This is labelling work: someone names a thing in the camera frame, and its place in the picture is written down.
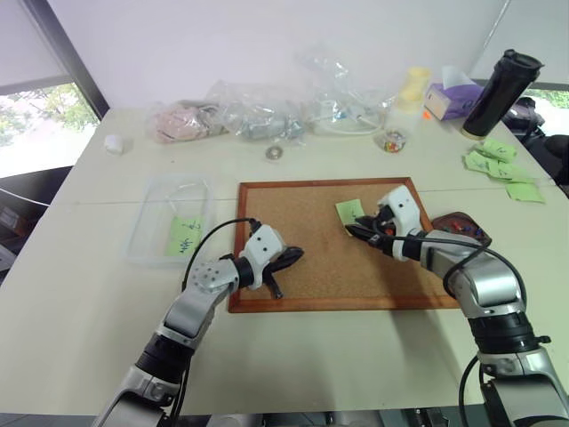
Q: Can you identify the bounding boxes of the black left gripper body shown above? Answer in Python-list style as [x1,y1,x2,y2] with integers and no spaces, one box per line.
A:
[260,245,296,279]

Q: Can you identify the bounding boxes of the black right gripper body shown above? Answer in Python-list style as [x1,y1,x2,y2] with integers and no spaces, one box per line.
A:
[370,208,399,258]

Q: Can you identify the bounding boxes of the green sticky note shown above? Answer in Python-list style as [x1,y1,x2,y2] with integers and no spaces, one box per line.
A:
[505,181,547,205]
[485,161,535,184]
[171,214,205,238]
[335,198,366,229]
[481,138,517,164]
[167,230,200,257]
[461,150,491,173]

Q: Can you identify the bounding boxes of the brown oval tray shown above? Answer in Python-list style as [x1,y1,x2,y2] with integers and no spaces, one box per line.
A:
[429,212,493,248]

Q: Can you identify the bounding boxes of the clear jar of pushpins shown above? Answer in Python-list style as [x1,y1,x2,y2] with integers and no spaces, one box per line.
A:
[377,128,408,154]

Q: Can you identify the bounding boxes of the clear plastic box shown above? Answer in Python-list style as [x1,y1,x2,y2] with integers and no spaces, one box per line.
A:
[123,173,218,269]

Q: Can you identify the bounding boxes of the purple tissue box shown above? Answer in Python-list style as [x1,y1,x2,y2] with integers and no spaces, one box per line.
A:
[422,66,486,123]

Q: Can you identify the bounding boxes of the wood framed cork board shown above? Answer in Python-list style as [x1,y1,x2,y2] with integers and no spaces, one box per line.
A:
[227,176,464,314]

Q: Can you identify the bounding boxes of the crumpled clear plastic bag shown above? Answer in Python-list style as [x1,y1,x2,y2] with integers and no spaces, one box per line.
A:
[293,43,397,137]

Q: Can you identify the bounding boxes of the plastic bag with grey contents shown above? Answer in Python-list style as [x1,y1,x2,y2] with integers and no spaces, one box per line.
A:
[219,98,309,144]

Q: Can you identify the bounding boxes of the pale yellow cup stack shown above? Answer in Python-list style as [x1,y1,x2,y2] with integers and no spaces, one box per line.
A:
[394,66,433,117]

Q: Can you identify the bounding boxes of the plastic bag with pink contents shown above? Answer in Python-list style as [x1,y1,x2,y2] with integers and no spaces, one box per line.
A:
[148,99,228,144]

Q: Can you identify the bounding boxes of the black travel tumbler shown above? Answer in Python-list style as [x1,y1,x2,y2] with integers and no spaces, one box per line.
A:
[461,49,546,141]

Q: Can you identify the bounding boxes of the black office chair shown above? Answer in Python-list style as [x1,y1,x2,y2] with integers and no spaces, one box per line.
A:
[501,94,569,197]

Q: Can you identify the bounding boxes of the dark side cabinet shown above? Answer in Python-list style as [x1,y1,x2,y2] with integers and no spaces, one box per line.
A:
[0,163,73,273]

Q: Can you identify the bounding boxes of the white roller blind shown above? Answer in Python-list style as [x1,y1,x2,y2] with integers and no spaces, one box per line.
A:
[0,0,73,95]

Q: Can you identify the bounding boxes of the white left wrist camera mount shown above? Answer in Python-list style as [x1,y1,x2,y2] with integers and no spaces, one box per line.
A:
[236,224,286,293]

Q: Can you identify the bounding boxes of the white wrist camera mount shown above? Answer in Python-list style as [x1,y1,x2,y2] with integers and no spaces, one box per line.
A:
[236,224,286,293]
[376,186,431,262]

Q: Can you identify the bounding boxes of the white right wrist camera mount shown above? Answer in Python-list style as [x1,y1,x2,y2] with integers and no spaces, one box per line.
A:
[376,186,431,262]

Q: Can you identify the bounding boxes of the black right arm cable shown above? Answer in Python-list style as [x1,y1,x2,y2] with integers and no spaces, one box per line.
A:
[389,235,503,294]

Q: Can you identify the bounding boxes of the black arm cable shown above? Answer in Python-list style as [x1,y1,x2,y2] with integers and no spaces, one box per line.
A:
[180,216,261,293]
[389,235,503,294]

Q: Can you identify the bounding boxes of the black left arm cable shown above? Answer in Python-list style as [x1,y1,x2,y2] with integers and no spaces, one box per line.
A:
[180,216,261,293]

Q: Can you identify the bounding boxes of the white cable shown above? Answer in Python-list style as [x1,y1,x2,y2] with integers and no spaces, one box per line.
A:
[309,111,387,137]

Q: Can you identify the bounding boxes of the black window frame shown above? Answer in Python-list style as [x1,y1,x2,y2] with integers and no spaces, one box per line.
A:
[31,0,111,122]

